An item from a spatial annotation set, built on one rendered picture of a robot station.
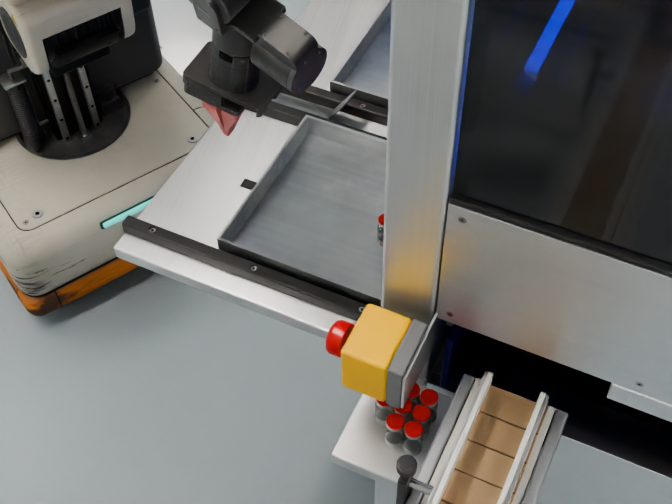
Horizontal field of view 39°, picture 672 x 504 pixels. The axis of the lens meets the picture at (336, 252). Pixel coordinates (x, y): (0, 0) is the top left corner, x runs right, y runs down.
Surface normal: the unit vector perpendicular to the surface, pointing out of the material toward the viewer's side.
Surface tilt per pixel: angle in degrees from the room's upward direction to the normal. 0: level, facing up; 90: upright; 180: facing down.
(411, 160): 90
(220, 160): 0
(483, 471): 0
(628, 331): 90
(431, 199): 90
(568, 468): 90
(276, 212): 0
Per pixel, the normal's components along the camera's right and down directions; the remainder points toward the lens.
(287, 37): 0.01, -0.29
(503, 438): -0.02, -0.62
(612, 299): -0.43, 0.71
